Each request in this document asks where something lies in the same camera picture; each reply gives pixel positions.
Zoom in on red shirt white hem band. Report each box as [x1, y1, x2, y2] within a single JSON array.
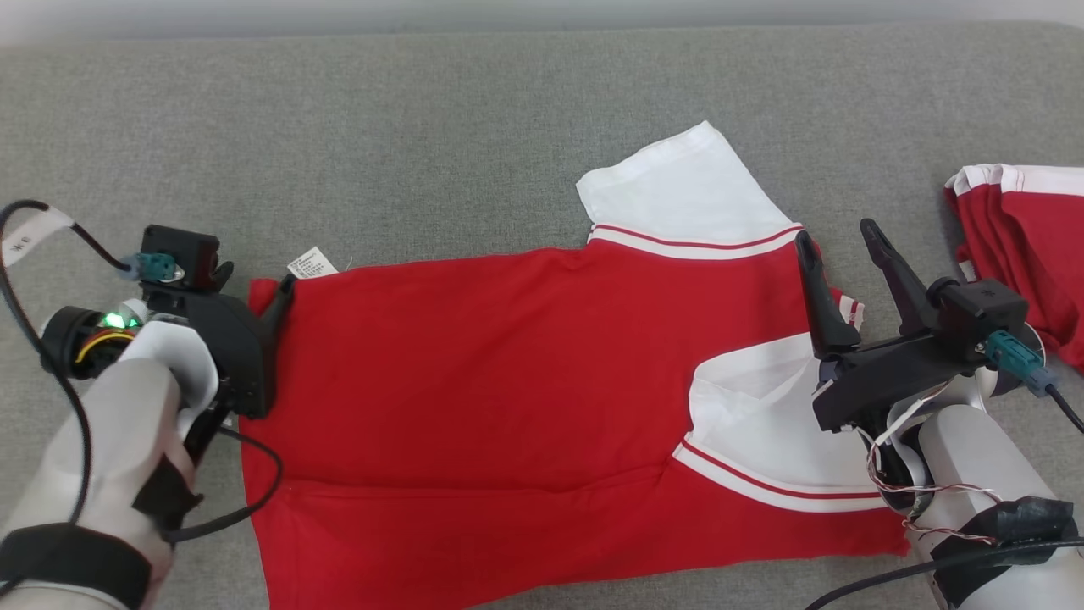
[[943, 164, 1084, 374]]

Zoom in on grey fabric sofa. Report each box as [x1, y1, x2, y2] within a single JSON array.
[[0, 21, 1084, 610]]

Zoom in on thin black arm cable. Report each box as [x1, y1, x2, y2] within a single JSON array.
[[165, 424, 285, 545]]

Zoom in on red shirt white striped sleeves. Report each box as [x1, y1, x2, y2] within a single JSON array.
[[240, 121, 912, 610]]

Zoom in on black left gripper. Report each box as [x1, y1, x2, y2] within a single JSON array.
[[140, 274, 298, 421]]

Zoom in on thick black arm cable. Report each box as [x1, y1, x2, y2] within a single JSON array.
[[805, 536, 1084, 610]]

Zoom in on thin white red wires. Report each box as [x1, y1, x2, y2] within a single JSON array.
[[864, 381, 1009, 547]]

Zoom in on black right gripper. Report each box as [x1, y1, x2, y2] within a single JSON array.
[[795, 218, 1001, 434]]

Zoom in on white paper cable tag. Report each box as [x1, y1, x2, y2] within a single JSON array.
[[0, 207, 76, 269]]

